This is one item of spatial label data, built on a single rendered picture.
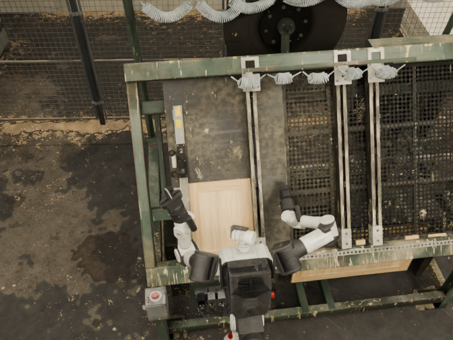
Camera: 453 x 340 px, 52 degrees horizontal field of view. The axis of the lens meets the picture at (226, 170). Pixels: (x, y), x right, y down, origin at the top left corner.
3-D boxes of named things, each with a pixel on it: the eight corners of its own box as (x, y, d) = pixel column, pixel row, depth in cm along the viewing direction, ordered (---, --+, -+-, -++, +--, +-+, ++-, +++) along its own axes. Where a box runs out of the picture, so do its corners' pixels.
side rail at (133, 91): (146, 262, 286) (145, 268, 275) (128, 83, 270) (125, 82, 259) (156, 261, 287) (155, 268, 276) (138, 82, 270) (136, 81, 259)
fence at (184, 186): (187, 262, 282) (187, 264, 278) (172, 106, 268) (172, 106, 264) (195, 260, 283) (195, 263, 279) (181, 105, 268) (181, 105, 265)
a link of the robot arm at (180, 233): (181, 212, 238) (181, 226, 249) (172, 226, 233) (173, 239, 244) (192, 218, 237) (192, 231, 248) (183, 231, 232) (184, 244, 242)
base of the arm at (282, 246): (300, 262, 242) (304, 270, 231) (278, 272, 243) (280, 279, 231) (290, 237, 240) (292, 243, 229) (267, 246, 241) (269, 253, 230)
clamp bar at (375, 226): (365, 242, 292) (381, 255, 268) (360, 50, 274) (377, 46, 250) (381, 241, 293) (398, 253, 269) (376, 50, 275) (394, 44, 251)
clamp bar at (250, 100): (251, 254, 286) (257, 268, 262) (238, 59, 268) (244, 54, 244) (267, 252, 286) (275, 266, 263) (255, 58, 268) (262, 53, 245)
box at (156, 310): (148, 322, 269) (144, 307, 256) (148, 303, 277) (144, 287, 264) (169, 319, 270) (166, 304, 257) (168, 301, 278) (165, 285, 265)
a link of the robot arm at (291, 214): (285, 213, 272) (289, 230, 265) (276, 206, 264) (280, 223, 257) (302, 206, 267) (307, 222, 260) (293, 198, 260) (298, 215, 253)
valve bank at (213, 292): (192, 322, 288) (190, 303, 270) (191, 301, 297) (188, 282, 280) (270, 313, 292) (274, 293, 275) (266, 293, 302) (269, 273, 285)
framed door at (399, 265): (290, 280, 345) (291, 282, 343) (298, 236, 306) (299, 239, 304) (405, 267, 352) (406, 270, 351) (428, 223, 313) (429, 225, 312)
